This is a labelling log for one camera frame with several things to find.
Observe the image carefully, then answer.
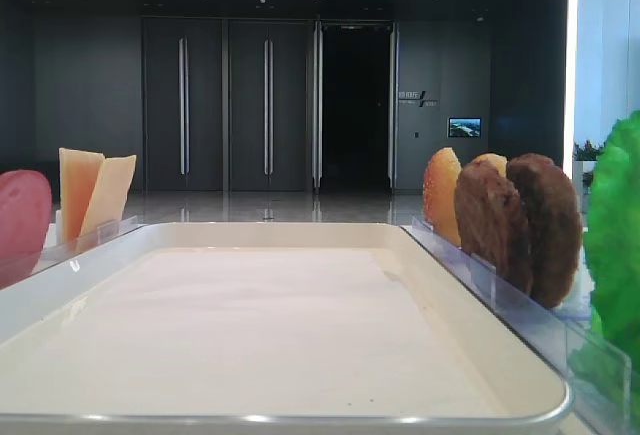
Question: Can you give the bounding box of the green lettuce leaf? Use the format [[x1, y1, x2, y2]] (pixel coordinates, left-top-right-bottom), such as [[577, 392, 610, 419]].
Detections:
[[584, 111, 639, 416]]

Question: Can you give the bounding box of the orange cheese slice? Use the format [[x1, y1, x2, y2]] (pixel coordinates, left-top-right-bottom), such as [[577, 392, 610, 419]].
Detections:
[[59, 148, 105, 243]]

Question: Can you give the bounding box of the pale yellow cheese slice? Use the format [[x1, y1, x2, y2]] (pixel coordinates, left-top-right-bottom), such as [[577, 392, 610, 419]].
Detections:
[[80, 155, 136, 236]]

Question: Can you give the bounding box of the dark double door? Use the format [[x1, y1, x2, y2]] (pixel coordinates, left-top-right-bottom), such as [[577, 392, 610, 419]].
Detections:
[[143, 18, 223, 191], [229, 21, 308, 192]]

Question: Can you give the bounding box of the clear acrylic rack rail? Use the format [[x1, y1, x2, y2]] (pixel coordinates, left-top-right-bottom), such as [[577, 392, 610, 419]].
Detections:
[[404, 218, 639, 434], [1, 216, 141, 289]]

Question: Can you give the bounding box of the open glass door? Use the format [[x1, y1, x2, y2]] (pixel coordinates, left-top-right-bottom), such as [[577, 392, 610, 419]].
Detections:
[[313, 20, 324, 193]]

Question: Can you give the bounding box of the brown meat patty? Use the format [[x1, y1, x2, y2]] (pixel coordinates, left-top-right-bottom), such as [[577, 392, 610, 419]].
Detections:
[[506, 153, 583, 309], [454, 159, 533, 294]]

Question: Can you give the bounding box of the front brown meat patty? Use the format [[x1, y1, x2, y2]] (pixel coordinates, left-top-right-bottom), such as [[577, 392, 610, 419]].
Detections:
[[454, 159, 533, 294]]

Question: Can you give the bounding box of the white paper tray liner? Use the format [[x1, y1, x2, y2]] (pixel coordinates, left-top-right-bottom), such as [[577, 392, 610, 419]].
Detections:
[[1, 249, 504, 417]]

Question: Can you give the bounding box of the rear brown meat patty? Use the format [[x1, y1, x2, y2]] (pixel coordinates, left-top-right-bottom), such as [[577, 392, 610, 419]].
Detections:
[[506, 153, 583, 309]]

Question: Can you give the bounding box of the clear acrylic right rack rail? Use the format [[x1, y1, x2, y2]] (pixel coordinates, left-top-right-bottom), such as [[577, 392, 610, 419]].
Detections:
[[404, 218, 639, 434]]

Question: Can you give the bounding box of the dark double door left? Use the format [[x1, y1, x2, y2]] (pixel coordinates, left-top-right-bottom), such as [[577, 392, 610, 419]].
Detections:
[[143, 18, 223, 191]]

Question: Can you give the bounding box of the wall mounted display screen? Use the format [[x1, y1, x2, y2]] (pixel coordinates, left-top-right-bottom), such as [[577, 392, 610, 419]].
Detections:
[[447, 118, 482, 138]]

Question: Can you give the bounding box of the bread slice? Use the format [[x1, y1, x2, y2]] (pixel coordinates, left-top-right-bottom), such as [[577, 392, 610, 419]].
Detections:
[[472, 153, 508, 178], [423, 147, 462, 246]]

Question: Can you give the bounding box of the red tomato slice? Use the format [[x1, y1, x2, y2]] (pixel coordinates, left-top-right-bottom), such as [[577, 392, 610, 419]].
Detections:
[[1, 170, 52, 289]]

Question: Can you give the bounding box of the clear acrylic left rack rail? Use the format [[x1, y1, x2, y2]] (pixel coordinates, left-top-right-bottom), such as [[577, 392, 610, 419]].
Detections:
[[1, 216, 141, 289]]

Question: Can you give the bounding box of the front bread slice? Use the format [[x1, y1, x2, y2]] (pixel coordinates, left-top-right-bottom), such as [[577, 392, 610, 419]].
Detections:
[[423, 147, 462, 246]]

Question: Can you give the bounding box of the dark double door middle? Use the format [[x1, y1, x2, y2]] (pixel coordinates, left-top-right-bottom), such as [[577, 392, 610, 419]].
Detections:
[[229, 21, 308, 192]]

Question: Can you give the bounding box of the potted plant with flowers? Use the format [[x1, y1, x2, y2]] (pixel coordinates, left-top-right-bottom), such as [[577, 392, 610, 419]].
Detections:
[[573, 140, 604, 162]]

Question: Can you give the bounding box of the rear bread slice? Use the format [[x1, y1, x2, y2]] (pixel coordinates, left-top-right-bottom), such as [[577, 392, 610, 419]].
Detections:
[[472, 153, 508, 178]]

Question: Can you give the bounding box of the white rectangular serving tray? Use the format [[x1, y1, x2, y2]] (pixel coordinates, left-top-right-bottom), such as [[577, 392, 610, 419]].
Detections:
[[1, 223, 574, 434]]

